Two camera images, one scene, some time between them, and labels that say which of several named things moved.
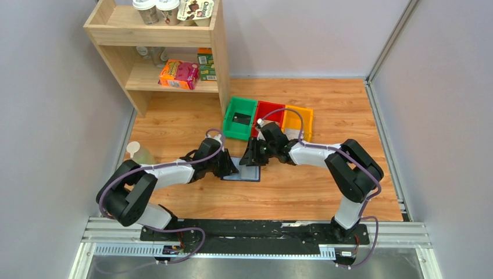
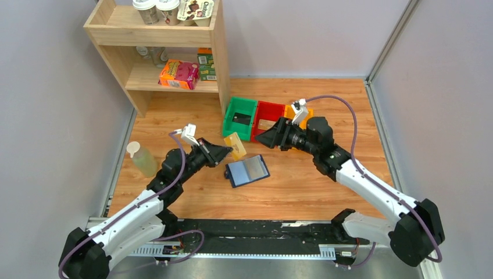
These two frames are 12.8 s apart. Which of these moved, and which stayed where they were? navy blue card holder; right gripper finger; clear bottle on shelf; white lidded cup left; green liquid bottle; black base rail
Moved: right gripper finger; navy blue card holder
Stayed: black base rail; clear bottle on shelf; green liquid bottle; white lidded cup left
